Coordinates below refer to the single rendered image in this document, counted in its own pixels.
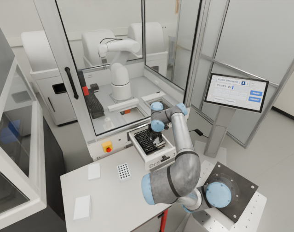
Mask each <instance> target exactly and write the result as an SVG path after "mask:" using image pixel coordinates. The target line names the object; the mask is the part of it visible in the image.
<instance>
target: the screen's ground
mask: <svg viewBox="0 0 294 232"><path fill-rule="evenodd" d="M212 77H213V78H217V77H224V76H218V75H213V76H212ZM224 78H231V77H224ZM231 79H237V78H231ZM237 80H244V79H237ZM244 81H250V86H249V87H248V88H249V90H248V92H244V93H248V94H247V98H246V101H243V100H238V99H234V100H236V105H234V104H229V105H234V106H239V107H244V108H249V109H253V110H260V106H261V102H262V98H263V94H264V90H265V86H266V82H260V81H251V80H244ZM228 85H234V86H241V85H235V84H229V83H223V82H217V81H216V82H211V84H210V88H209V91H208V94H212V95H213V92H214V88H221V89H227V87H228ZM241 87H247V86H241ZM227 90H232V89H227ZM251 90H254V91H259V92H263V93H262V97H261V96H255V95H250V91H251ZM232 91H238V90H232ZM238 92H243V91H238ZM249 96H251V97H257V98H261V101H260V103H258V102H253V101H248V98H249ZM214 97H215V95H213V96H212V98H211V99H210V98H207V101H213V102H217V103H223V104H228V103H225V101H226V98H225V97H224V102H218V101H214ZM219 97H220V96H219ZM229 99H230V98H229Z"/></svg>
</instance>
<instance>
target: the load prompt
mask: <svg viewBox="0 0 294 232"><path fill-rule="evenodd" d="M216 81H217V82H223V83H229V84H235V85H241V86H247V87H249V86H250V81H244V80H237V79H231V78H224V77H217V80H216Z"/></svg>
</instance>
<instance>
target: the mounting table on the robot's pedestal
mask: <svg viewBox="0 0 294 232"><path fill-rule="evenodd" d="M213 168H214V165H213V164H211V163H210V162H208V161H207V160H205V161H204V162H203V163H202V164H201V172H200V178H199V181H198V183H197V185H198V184H199V182H200V181H201V180H202V178H203V177H204V175H205V174H206V172H207V171H208V172H210V173H211V172H212V170H213ZM196 187H197V186H196ZM266 201H267V198H266V197H264V196H263V195H261V194H260V193H258V192H257V191H256V192H255V194H254V195H253V197H252V198H251V200H250V202H249V203H248V205H247V207H246V208H245V210H244V212H243V213H242V215H241V217H240V218H239V220H238V221H237V223H233V226H232V228H231V230H230V231H229V230H228V229H226V228H225V227H224V226H223V225H222V224H220V223H219V222H218V221H217V220H215V219H214V218H213V217H212V216H211V215H209V214H208V213H207V212H206V211H205V210H201V211H196V212H194V213H191V214H192V218H193V219H194V220H195V222H196V223H197V224H199V225H200V226H201V227H202V228H203V229H204V230H205V231H207V232H256V231H257V228H258V225H259V221H260V219H261V216H262V213H263V210H264V207H265V203H266Z"/></svg>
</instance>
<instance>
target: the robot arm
mask: <svg viewBox="0 0 294 232"><path fill-rule="evenodd" d="M150 109H151V117H150V124H148V129H147V131H149V132H147V134H149V135H150V140H154V139H155V141H154V142H153V143H154V144H155V143H157V144H158V143H160V141H161V140H162V132H161V131H162V130H163V129H165V130H168V129H169V126H168V125H167V124H168V123H171V124H172V129H173V137H174V142H175V148H176V154H177V155H176V156H175V164H173V165H170V166H167V167H165V168H161V169H159V170H156V171H154V172H151V173H150V172H149V173H148V174H146V175H144V176H143V178H142V181H141V188H142V194H143V196H144V199H145V201H146V202H147V203H148V204H149V205H155V204H158V203H164V204H173V203H180V204H182V206H183V208H184V209H185V211H186V212H188V213H194V212H196V211H201V210H205V209H210V208H214V207H218V208H222V207H225V206H227V205H228V204H229V203H230V202H231V201H232V200H233V198H234V196H235V188H234V186H233V184H232V183H231V182H230V181H229V180H228V179H226V178H224V177H215V178H213V179H212V180H211V181H210V183H209V184H207V185H204V186H200V187H196V185H197V183H198V181H199V178H200V172H201V163H200V159H199V156H198V154H197V153H196V152H195V151H194V147H193V144H192V141H191V138H190V133H189V130H188V127H187V123H186V120H185V117H184V116H185V115H187V114H188V111H187V109H186V107H185V105H184V104H183V103H180V104H177V105H175V106H174V107H172V108H170V109H168V110H166V111H164V112H162V109H163V107H162V104H161V103H159V102H154V103H152V104H151V108H150ZM195 187H196V188H195Z"/></svg>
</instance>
